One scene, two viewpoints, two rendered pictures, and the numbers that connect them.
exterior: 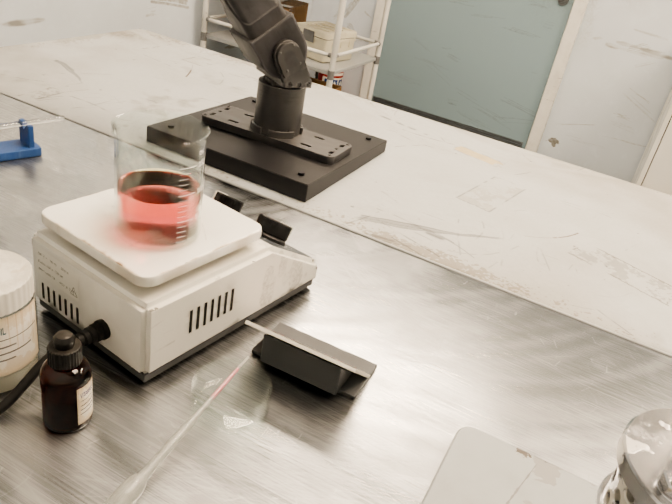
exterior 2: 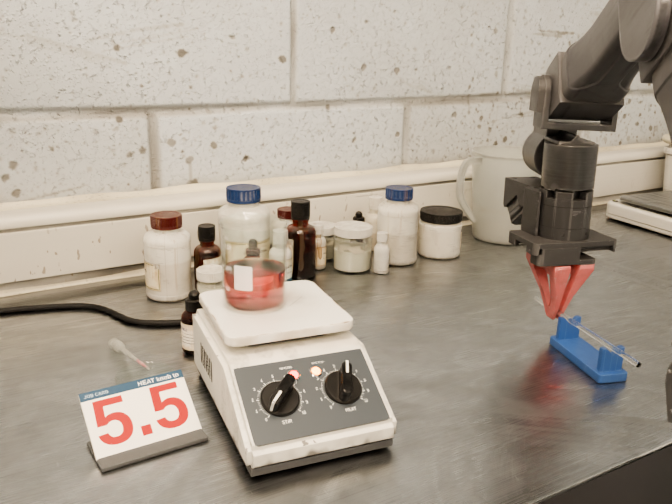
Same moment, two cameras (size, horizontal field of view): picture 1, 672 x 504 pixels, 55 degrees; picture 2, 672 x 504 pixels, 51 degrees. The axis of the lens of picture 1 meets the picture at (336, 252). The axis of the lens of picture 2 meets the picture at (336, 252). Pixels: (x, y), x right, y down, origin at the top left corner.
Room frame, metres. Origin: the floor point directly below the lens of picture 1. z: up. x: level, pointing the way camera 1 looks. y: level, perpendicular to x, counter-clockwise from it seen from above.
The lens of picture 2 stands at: (0.83, -0.33, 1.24)
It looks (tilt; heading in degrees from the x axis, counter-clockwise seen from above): 17 degrees down; 126
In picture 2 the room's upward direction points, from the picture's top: 1 degrees clockwise
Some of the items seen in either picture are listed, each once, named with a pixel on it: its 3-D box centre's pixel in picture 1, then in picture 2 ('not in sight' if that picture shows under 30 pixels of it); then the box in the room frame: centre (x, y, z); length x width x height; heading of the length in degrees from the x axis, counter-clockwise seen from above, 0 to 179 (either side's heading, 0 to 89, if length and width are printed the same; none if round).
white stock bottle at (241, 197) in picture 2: not in sight; (244, 232); (0.17, 0.36, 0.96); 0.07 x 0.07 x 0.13
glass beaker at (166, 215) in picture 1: (156, 184); (253, 264); (0.40, 0.13, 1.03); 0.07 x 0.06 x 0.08; 155
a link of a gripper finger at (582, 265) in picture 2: not in sight; (549, 279); (0.57, 0.44, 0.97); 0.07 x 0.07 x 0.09; 50
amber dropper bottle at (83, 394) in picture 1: (66, 376); (195, 320); (0.29, 0.15, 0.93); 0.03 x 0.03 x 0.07
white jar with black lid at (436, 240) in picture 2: not in sight; (439, 232); (0.32, 0.64, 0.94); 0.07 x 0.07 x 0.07
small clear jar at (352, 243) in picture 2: not in sight; (352, 246); (0.26, 0.49, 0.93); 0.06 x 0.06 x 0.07
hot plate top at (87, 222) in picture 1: (155, 223); (273, 309); (0.42, 0.14, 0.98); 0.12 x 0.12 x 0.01; 60
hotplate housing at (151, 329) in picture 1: (179, 261); (282, 363); (0.44, 0.12, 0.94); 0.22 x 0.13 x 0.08; 150
